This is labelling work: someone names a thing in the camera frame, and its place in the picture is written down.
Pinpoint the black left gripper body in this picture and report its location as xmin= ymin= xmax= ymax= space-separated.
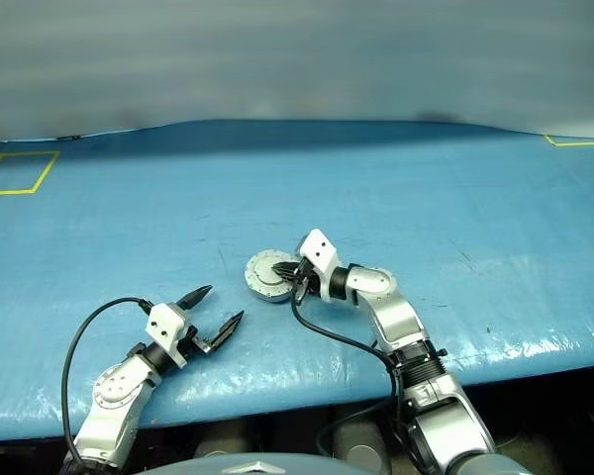
xmin=180 ymin=305 xmax=218 ymax=358

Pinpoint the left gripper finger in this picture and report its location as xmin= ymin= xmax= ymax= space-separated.
xmin=207 ymin=310 xmax=246 ymax=353
xmin=175 ymin=284 xmax=214 ymax=312

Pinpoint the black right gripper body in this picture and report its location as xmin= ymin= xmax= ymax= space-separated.
xmin=292 ymin=259 xmax=323 ymax=299

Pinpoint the silver rotor disc part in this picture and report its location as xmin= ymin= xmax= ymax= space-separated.
xmin=246 ymin=249 xmax=303 ymax=298

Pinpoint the blue plastic table cover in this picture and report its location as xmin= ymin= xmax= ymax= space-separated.
xmin=0 ymin=118 xmax=594 ymax=444

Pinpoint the grey rounded shape under table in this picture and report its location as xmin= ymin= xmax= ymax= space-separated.
xmin=195 ymin=433 xmax=251 ymax=459
xmin=326 ymin=423 xmax=392 ymax=475

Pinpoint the grey robot torso with emblem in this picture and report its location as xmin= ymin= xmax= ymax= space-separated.
xmin=143 ymin=452 xmax=338 ymax=475

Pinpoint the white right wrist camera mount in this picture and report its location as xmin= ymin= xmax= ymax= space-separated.
xmin=296 ymin=228 xmax=342 ymax=302

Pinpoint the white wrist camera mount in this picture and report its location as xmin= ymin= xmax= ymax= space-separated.
xmin=296 ymin=228 xmax=342 ymax=302
xmin=145 ymin=304 xmax=192 ymax=370

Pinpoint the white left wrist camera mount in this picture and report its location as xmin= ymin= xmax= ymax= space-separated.
xmin=145 ymin=304 xmax=192 ymax=370

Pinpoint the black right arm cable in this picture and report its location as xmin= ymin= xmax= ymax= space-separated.
xmin=290 ymin=296 xmax=402 ymax=446

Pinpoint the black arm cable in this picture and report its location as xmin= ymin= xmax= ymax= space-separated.
xmin=60 ymin=295 xmax=152 ymax=469
xmin=290 ymin=296 xmax=402 ymax=446

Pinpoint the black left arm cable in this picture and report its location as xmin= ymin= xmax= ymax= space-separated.
xmin=60 ymin=295 xmax=152 ymax=469

